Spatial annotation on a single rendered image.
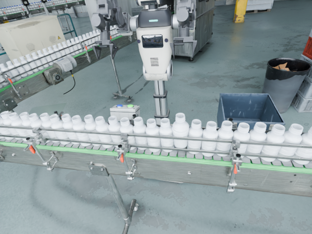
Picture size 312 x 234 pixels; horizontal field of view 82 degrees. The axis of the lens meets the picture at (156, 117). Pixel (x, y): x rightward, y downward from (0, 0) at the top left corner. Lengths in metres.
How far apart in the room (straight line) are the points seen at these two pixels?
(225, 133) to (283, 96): 2.11
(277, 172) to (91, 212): 1.56
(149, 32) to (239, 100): 0.77
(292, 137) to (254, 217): 1.16
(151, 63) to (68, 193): 1.53
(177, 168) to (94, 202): 1.26
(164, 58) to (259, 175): 0.91
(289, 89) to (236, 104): 1.42
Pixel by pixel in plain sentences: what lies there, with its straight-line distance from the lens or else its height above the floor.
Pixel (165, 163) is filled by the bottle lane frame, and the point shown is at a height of 0.96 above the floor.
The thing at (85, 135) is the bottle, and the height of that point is 1.07.
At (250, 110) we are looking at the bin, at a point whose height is 0.81.
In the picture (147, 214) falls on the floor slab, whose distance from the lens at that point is 1.81.
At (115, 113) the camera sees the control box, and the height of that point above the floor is 1.10.
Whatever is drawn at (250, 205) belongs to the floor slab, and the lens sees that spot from 1.92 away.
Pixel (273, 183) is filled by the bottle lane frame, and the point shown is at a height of 0.89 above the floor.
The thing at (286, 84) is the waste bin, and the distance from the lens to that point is 2.72.
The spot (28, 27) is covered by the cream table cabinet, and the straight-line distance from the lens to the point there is 4.74.
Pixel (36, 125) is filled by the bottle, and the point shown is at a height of 1.12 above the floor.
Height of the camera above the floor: 1.64
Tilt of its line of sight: 37 degrees down
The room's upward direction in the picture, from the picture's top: 7 degrees counter-clockwise
